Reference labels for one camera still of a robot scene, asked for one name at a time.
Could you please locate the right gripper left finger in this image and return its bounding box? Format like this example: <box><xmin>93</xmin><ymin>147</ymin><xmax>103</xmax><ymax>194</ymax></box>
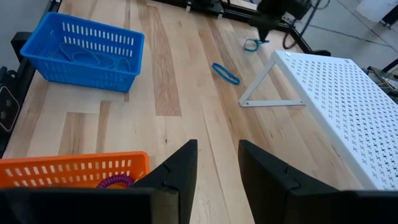
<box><xmin>132</xmin><ymin>139</ymin><xmax>198</xmax><ymax>224</ymax></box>

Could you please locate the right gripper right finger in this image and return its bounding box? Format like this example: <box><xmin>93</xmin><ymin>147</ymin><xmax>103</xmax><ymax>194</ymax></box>
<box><xmin>238</xmin><ymin>139</ymin><xmax>359</xmax><ymax>224</ymax></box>

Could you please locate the blue rubber band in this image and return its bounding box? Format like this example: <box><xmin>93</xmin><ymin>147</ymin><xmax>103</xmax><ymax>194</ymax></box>
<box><xmin>212</xmin><ymin>62</ymin><xmax>241</xmax><ymax>86</ymax></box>
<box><xmin>243</xmin><ymin>38</ymin><xmax>262</xmax><ymax>52</ymax></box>

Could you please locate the purple coil wrist keychain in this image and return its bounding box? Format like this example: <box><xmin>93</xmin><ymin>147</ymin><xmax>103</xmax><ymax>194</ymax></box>
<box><xmin>96</xmin><ymin>174</ymin><xmax>137</xmax><ymax>190</ymax></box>

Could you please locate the orange plastic basket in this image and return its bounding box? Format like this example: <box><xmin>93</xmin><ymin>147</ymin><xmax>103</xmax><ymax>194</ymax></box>
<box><xmin>0</xmin><ymin>151</ymin><xmax>150</xmax><ymax>190</ymax></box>

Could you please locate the grey rubber band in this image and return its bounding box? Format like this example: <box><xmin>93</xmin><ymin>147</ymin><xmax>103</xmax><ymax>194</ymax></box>
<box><xmin>111</xmin><ymin>57</ymin><xmax>132</xmax><ymax>73</ymax></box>
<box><xmin>72</xmin><ymin>50</ymin><xmax>116</xmax><ymax>68</ymax></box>
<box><xmin>58</xmin><ymin>42</ymin><xmax>101</xmax><ymax>67</ymax></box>

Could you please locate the blue plastic basket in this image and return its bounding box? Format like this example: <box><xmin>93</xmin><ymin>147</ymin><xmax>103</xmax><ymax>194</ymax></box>
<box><xmin>20</xmin><ymin>11</ymin><xmax>146</xmax><ymax>93</ymax></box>

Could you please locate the white flat panel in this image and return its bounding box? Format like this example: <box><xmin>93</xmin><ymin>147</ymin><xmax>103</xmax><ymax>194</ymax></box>
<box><xmin>355</xmin><ymin>0</ymin><xmax>398</xmax><ymax>23</ymax></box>

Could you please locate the white perforated metal shelf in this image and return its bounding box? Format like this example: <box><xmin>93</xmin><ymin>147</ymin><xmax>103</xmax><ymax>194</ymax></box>
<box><xmin>238</xmin><ymin>49</ymin><xmax>398</xmax><ymax>191</ymax></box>

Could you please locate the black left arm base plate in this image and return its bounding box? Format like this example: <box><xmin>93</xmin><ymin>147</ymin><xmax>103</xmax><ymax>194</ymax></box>
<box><xmin>185</xmin><ymin>0</ymin><xmax>225</xmax><ymax>19</ymax></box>

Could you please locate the black table-level camera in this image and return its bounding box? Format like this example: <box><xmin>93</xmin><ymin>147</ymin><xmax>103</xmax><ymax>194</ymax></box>
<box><xmin>0</xmin><ymin>30</ymin><xmax>35</xmax><ymax>156</ymax></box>

